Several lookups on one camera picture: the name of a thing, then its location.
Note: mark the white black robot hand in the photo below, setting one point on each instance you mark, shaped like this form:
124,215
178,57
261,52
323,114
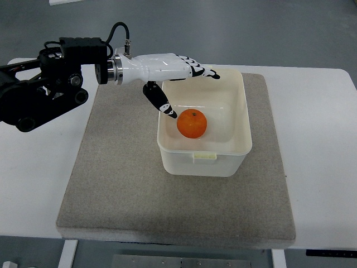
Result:
155,68

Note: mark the orange fruit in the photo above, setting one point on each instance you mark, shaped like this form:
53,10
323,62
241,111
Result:
192,123

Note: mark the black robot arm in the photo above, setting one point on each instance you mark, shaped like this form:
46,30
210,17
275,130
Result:
35,92

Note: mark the cream plastic box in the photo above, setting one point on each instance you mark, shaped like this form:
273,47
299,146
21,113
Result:
227,139

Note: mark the white object on floor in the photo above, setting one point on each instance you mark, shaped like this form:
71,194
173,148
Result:
58,2

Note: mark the grey felt mat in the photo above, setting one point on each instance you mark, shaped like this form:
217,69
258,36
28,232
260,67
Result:
120,191

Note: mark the white table leg left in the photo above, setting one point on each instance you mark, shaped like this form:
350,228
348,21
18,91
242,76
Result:
68,253

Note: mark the white table leg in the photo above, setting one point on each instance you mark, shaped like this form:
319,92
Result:
68,253
278,258

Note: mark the white table leg right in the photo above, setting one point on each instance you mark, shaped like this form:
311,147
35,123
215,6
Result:
278,258

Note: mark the white object bottom left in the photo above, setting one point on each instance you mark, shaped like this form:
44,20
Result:
9,264

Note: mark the black control panel strip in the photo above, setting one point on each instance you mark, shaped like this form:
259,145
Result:
332,253

